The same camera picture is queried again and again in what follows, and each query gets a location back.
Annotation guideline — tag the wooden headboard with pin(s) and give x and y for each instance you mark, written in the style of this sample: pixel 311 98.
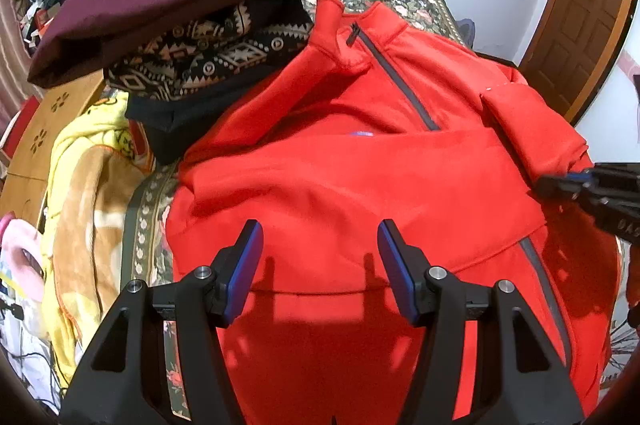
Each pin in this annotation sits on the wooden headboard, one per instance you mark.
pixel 45 130

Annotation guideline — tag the black patterned folded garment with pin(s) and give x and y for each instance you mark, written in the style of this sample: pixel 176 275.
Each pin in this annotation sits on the black patterned folded garment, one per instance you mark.
pixel 215 55

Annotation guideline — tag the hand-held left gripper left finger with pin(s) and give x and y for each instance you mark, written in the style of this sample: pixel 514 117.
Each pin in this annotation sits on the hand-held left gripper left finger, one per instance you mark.
pixel 247 265

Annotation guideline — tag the red zip jacket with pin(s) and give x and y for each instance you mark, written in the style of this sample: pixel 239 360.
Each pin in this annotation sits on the red zip jacket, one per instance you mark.
pixel 350 165

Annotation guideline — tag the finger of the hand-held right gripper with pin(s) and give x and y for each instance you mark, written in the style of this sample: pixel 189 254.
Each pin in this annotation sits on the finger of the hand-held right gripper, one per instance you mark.
pixel 562 187

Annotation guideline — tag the striped curtain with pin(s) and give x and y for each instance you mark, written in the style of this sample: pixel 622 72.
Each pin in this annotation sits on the striped curtain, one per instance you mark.
pixel 15 55

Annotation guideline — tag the floral bedspread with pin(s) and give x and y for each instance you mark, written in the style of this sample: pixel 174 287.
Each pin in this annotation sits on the floral bedspread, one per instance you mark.
pixel 150 225

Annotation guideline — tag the yellow plush blanket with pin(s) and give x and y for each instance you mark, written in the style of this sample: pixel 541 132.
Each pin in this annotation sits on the yellow plush blanket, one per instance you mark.
pixel 90 205

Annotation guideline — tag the wooden door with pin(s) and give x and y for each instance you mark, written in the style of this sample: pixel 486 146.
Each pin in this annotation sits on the wooden door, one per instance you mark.
pixel 580 25

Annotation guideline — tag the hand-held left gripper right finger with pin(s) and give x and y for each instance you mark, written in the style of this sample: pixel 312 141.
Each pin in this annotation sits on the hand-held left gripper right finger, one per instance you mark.
pixel 397 270

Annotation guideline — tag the pink plush item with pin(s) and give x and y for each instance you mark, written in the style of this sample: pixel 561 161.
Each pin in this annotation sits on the pink plush item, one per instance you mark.
pixel 20 250

